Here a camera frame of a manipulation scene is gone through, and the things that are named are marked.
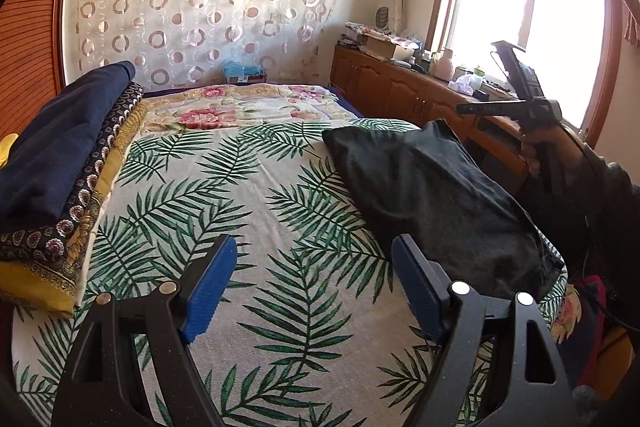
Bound white jug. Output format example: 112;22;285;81
432;48;456;80

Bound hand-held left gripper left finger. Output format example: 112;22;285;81
50;234;239;427

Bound blue plastic bag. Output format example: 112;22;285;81
221;59;269;84

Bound floral quilt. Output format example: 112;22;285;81
142;83;372;138

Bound long wooden cabinet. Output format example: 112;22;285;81
331;44;532;198

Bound stack of folded blankets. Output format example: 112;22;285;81
0;79;149;321

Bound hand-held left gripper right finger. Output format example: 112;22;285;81
391;233;576;427

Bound clear plastic bag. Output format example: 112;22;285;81
447;74;484;96

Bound slatted wooden wardrobe door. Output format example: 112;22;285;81
0;0;84;144

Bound circle patterned wall curtain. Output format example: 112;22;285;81
70;0;344;90

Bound person's body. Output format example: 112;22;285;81
560;274;640;408

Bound black printed t-shirt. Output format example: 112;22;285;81
322;119;564;304

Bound person's right hand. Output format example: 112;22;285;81
519;123;577;181

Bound green leaf print blanket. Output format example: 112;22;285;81
10;119;569;427

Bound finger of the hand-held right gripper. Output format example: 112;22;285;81
456;102;522;116

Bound cardboard box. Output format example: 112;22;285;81
360;32;417;60

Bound wooden framed window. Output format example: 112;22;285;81
430;0;627;148

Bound person's right forearm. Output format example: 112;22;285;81
560;139;640;270

